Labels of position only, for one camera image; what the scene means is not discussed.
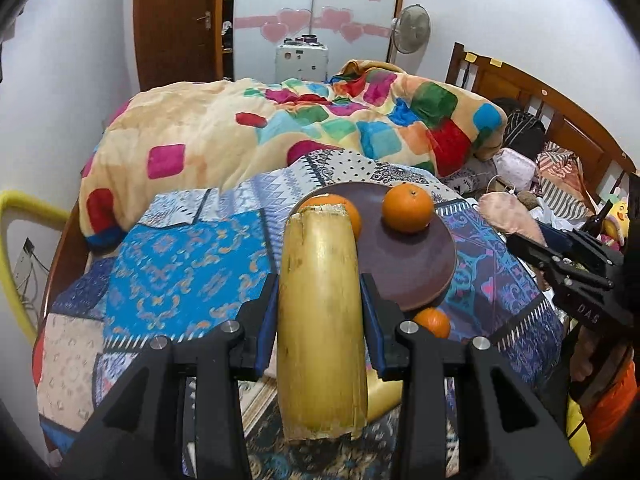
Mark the purple round plate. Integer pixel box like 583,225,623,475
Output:
304,182,457,313

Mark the striped cloth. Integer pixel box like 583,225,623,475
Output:
536,142,594,221

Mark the white box appliance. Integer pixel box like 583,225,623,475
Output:
274,35,329,82

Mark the pink patterned pillow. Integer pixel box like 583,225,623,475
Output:
492,148,537,191

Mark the large orange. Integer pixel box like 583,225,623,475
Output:
297,193,362,240
382,183,435,234

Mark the peeled pomelo segment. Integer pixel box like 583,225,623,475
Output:
478,192,546,246

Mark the wooden wardrobe with sliding doors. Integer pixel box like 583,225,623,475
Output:
222,0,401,82

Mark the colourful patchwork quilt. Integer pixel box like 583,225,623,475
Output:
78,60,506,248

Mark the black backpack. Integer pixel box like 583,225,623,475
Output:
494,98,546,162

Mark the dark glass bottle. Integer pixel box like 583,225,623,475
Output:
580,200,613,238

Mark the wall power socket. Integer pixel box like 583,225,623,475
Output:
13,238,35,292

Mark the standing electric fan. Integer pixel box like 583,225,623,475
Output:
390,3,432,63

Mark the small orange mandarin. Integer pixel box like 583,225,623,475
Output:
413,308,451,339

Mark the wooden headboard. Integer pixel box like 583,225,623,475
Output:
446,42,637,198

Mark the brown wooden door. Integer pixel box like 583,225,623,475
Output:
132,0,224,91

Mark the yellow chick plush toy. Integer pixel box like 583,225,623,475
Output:
603,198,629,247

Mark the patterned blue bed sheet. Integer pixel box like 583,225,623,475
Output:
36,150,563,455

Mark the yellow foam tube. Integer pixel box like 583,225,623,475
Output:
0,191,70,344

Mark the yellow sugarcane piece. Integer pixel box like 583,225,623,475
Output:
277,208,368,441
367,368,404,422

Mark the person's hand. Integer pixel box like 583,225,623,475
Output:
570,327,632,382

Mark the yellow sugarcane piece front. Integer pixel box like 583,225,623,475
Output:
367,368,404,422

